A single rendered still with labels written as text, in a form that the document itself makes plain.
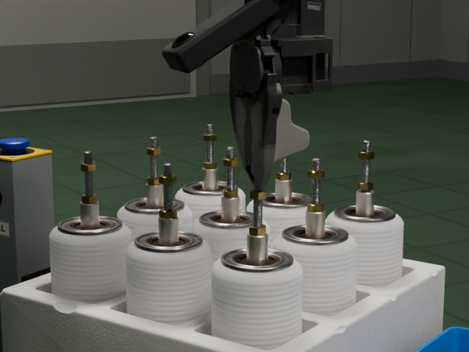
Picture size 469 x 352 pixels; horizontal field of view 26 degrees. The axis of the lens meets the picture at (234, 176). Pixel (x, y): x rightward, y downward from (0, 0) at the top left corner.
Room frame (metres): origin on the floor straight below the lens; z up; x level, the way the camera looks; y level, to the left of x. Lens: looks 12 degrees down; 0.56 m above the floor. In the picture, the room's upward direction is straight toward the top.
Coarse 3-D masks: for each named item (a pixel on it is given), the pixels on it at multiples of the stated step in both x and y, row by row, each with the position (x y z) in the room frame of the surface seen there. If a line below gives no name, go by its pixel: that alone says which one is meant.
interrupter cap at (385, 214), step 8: (336, 208) 1.22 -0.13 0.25; (344, 208) 1.23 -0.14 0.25; (352, 208) 1.23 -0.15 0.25; (376, 208) 1.23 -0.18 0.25; (384, 208) 1.23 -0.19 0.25; (336, 216) 1.19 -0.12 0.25; (344, 216) 1.19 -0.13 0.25; (352, 216) 1.19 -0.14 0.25; (376, 216) 1.20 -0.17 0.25; (384, 216) 1.19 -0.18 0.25; (392, 216) 1.19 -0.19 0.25
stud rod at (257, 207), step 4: (256, 184) 1.01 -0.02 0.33; (256, 188) 1.01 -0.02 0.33; (260, 188) 1.01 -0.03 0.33; (256, 200) 1.01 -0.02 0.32; (260, 200) 1.01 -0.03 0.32; (256, 204) 1.01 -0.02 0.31; (260, 204) 1.01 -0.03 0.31; (256, 208) 1.01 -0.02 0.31; (260, 208) 1.01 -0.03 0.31; (256, 212) 1.01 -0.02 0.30; (260, 212) 1.01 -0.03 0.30; (256, 216) 1.01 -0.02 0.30; (260, 216) 1.01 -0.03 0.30; (256, 220) 1.01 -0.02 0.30; (260, 220) 1.01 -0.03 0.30; (256, 224) 1.01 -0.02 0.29; (260, 224) 1.01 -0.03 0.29
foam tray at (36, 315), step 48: (48, 288) 1.16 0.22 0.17; (384, 288) 1.14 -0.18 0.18; (432, 288) 1.19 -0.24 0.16; (48, 336) 1.09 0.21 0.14; (96, 336) 1.04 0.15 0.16; (144, 336) 1.00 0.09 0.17; (192, 336) 0.98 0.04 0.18; (336, 336) 1.00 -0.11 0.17; (384, 336) 1.09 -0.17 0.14; (432, 336) 1.20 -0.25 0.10
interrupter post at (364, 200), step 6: (360, 192) 1.20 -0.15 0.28; (366, 192) 1.20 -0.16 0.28; (372, 192) 1.20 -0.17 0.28; (360, 198) 1.20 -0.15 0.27; (366, 198) 1.20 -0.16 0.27; (372, 198) 1.20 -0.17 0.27; (360, 204) 1.20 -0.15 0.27; (366, 204) 1.20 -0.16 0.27; (372, 204) 1.20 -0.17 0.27; (360, 210) 1.20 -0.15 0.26; (366, 210) 1.20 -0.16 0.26; (372, 210) 1.20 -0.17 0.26; (360, 216) 1.20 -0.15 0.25; (366, 216) 1.20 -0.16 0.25; (372, 216) 1.20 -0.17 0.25
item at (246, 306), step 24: (216, 264) 1.01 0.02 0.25; (216, 288) 0.99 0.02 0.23; (240, 288) 0.97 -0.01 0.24; (264, 288) 0.97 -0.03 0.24; (288, 288) 0.98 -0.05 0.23; (216, 312) 0.99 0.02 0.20; (240, 312) 0.97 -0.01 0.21; (264, 312) 0.97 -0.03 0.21; (288, 312) 0.98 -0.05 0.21; (216, 336) 0.99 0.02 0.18; (240, 336) 0.97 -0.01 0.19; (264, 336) 0.97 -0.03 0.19; (288, 336) 0.98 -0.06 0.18
